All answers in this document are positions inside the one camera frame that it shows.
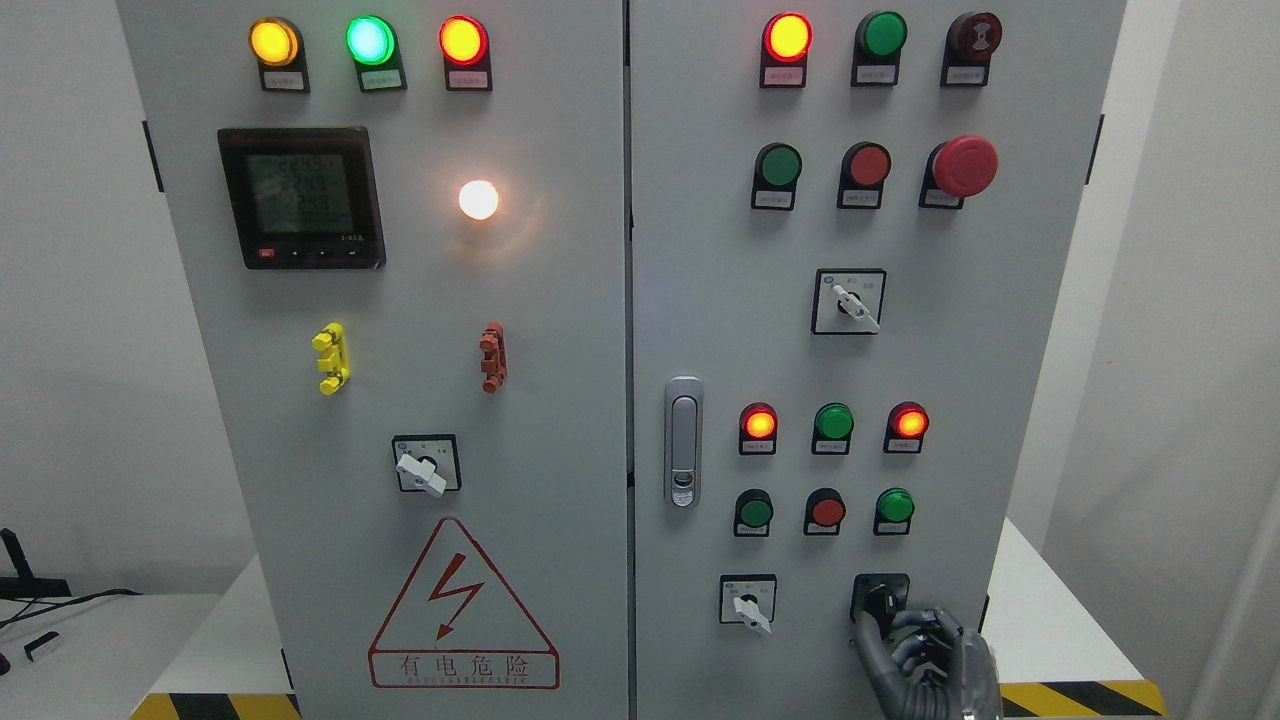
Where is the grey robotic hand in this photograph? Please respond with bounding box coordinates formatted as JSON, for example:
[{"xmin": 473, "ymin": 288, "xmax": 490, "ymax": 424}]
[{"xmin": 851, "ymin": 607, "xmax": 1004, "ymax": 719}]

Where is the black knob switch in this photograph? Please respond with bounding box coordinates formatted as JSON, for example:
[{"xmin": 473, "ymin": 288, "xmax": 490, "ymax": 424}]
[{"xmin": 849, "ymin": 573, "xmax": 910, "ymax": 634}]

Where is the green push button lower right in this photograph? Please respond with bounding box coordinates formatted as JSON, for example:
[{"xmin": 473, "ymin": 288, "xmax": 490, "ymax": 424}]
[{"xmin": 872, "ymin": 487, "xmax": 916, "ymax": 537}]

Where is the green push button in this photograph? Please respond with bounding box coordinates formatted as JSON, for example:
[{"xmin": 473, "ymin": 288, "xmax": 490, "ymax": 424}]
[
  {"xmin": 733, "ymin": 488, "xmax": 774, "ymax": 537},
  {"xmin": 750, "ymin": 142, "xmax": 803, "ymax": 211},
  {"xmin": 872, "ymin": 487, "xmax": 916, "ymax": 537}
]

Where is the red push button lower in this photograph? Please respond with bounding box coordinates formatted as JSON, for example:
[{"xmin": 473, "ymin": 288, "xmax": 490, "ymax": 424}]
[{"xmin": 803, "ymin": 488, "xmax": 846, "ymax": 536}]

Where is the red push button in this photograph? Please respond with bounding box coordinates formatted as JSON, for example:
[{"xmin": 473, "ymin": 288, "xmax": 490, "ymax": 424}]
[
  {"xmin": 836, "ymin": 141, "xmax": 892, "ymax": 210},
  {"xmin": 803, "ymin": 488, "xmax": 846, "ymax": 536}
]

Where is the green push button lower left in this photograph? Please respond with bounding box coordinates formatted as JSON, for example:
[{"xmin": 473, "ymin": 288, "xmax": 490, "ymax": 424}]
[{"xmin": 733, "ymin": 488, "xmax": 774, "ymax": 537}]

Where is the red indicator middle right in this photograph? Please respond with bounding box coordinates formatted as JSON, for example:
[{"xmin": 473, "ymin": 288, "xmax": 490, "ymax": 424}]
[{"xmin": 883, "ymin": 401, "xmax": 931, "ymax": 454}]

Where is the green indicator middle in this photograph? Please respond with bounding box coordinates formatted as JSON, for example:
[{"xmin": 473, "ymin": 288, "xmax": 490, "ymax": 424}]
[{"xmin": 812, "ymin": 404, "xmax": 855, "ymax": 455}]

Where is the red lit indicator middle left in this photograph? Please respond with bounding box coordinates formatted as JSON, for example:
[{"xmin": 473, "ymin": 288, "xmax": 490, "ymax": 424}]
[{"xmin": 739, "ymin": 402, "xmax": 778, "ymax": 455}]

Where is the red lit indicator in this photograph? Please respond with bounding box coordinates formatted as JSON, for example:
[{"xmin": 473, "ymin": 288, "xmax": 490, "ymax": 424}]
[
  {"xmin": 759, "ymin": 12, "xmax": 813, "ymax": 88},
  {"xmin": 739, "ymin": 402, "xmax": 778, "ymax": 455}
]

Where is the grey electrical cabinet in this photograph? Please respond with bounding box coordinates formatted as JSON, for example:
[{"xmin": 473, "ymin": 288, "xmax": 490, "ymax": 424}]
[{"xmin": 118, "ymin": 1, "xmax": 1126, "ymax": 719}]

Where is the red danger warning sticker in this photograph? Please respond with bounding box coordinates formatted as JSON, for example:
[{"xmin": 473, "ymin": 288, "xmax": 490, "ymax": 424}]
[{"xmin": 367, "ymin": 518, "xmax": 561, "ymax": 691}]

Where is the red emergency stop button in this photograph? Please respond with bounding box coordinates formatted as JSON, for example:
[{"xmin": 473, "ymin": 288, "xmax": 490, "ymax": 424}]
[{"xmin": 918, "ymin": 135, "xmax": 1000, "ymax": 210}]

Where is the red push button upper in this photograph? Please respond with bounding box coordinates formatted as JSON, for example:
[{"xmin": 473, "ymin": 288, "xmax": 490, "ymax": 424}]
[{"xmin": 836, "ymin": 141, "xmax": 892, "ymax": 210}]

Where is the green push button upper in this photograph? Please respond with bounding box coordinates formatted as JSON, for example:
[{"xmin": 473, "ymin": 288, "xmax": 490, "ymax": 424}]
[{"xmin": 750, "ymin": 142, "xmax": 803, "ymax": 211}]

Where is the red terminal connector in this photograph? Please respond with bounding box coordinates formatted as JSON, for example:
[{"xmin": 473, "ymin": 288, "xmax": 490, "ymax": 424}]
[{"xmin": 477, "ymin": 322, "xmax": 508, "ymax": 395}]

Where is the green indicator right top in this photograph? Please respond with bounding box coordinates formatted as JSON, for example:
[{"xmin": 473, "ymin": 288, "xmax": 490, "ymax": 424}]
[{"xmin": 850, "ymin": 10, "xmax": 908, "ymax": 87}]

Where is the dark red buzzer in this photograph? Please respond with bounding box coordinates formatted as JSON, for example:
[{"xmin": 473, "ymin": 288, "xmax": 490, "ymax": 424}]
[{"xmin": 940, "ymin": 12, "xmax": 1004, "ymax": 88}]

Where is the red lit indicator right top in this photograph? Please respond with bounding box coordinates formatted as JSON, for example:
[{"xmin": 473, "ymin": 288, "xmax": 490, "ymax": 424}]
[{"xmin": 759, "ymin": 12, "xmax": 813, "ymax": 88}]

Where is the white glowing indicator light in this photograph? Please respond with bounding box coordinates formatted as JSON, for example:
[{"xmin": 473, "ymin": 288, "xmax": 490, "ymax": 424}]
[{"xmin": 457, "ymin": 179, "xmax": 500, "ymax": 222}]

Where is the yellow terminal connector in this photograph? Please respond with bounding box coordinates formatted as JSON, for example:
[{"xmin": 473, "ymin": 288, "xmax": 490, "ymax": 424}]
[{"xmin": 311, "ymin": 322, "xmax": 351, "ymax": 396}]

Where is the red lit indicator left door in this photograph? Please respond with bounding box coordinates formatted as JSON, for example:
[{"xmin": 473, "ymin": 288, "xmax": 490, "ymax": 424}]
[{"xmin": 438, "ymin": 15, "xmax": 493, "ymax": 92}]

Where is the black digital power meter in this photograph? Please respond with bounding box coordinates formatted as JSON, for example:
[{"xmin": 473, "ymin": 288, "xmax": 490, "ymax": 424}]
[{"xmin": 218, "ymin": 126, "xmax": 387, "ymax": 270}]

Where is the green lit indicator light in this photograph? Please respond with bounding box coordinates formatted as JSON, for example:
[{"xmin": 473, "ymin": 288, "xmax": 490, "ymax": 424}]
[{"xmin": 344, "ymin": 14, "xmax": 407, "ymax": 94}]

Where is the small white black device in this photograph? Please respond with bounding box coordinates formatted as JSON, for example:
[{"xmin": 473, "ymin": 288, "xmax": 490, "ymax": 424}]
[{"xmin": 23, "ymin": 632, "xmax": 61, "ymax": 664}]

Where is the yellow indicator light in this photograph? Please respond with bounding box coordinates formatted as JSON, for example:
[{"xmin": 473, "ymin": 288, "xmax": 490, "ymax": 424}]
[{"xmin": 248, "ymin": 15, "xmax": 310, "ymax": 94}]

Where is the black monitor stand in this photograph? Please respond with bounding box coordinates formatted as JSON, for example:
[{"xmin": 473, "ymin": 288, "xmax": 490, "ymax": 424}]
[{"xmin": 1, "ymin": 528, "xmax": 73, "ymax": 600}]

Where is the white selector switch lower right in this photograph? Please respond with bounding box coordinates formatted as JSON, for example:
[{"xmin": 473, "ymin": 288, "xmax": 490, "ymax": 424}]
[{"xmin": 719, "ymin": 573, "xmax": 778, "ymax": 635}]

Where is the white selector switch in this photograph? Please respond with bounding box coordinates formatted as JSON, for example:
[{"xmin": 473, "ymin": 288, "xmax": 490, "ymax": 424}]
[
  {"xmin": 812, "ymin": 268, "xmax": 888, "ymax": 336},
  {"xmin": 719, "ymin": 573, "xmax": 778, "ymax": 635}
]

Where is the silver door handle lock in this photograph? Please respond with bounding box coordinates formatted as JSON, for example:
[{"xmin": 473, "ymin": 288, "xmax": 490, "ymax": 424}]
[{"xmin": 663, "ymin": 375, "xmax": 704, "ymax": 509}]

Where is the white selector switch upper right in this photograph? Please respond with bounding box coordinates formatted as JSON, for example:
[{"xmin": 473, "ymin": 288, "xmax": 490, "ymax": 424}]
[{"xmin": 812, "ymin": 268, "xmax": 888, "ymax": 336}]

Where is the white selector switch left door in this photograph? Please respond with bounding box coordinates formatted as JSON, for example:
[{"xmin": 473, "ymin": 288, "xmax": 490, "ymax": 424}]
[{"xmin": 390, "ymin": 434, "xmax": 462, "ymax": 498}]

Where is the black cable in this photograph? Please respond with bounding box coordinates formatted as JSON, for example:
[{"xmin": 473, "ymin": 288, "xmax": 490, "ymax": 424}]
[{"xmin": 0, "ymin": 589, "xmax": 143, "ymax": 632}]

